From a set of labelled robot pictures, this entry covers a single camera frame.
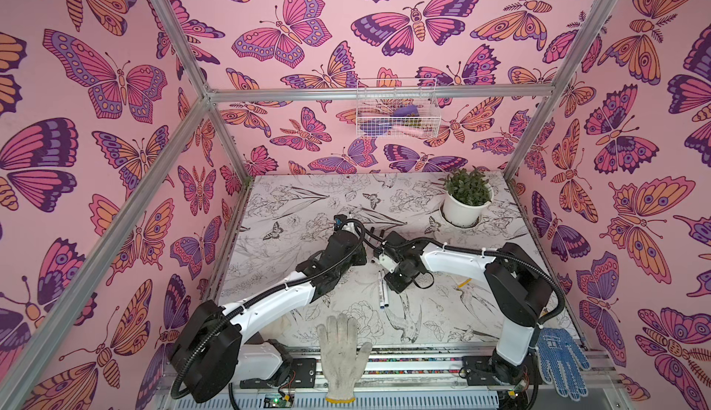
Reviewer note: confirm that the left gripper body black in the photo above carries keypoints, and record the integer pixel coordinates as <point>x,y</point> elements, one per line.
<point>355,258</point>

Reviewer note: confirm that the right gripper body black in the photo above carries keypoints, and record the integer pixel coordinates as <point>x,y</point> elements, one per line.
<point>383,246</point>

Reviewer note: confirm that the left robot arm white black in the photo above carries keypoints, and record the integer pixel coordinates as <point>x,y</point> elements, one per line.
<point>221,345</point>

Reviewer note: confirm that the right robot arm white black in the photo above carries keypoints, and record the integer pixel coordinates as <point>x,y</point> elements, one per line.
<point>525,294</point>

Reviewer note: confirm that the white glove on table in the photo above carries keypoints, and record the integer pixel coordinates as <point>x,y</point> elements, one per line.
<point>464,284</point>

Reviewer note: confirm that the white potted green plant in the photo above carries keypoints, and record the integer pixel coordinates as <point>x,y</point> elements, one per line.
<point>468,193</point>

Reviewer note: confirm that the white glove front centre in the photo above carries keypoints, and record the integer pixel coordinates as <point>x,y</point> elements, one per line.
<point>343,362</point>

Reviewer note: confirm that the green circuit board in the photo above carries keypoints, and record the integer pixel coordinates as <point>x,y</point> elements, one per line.
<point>278,401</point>

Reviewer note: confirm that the blue dotted glove right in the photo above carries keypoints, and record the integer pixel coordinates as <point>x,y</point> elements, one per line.
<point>562,362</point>

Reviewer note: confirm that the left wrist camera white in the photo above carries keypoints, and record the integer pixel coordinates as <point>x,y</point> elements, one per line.
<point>339,221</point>

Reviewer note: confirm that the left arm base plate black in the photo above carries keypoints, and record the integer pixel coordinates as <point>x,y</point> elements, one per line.
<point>299,373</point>

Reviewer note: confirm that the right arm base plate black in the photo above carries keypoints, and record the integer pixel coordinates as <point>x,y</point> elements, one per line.
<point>483,371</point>

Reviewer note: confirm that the white wire basket on wall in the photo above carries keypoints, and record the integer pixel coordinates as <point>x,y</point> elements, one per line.
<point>397,108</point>

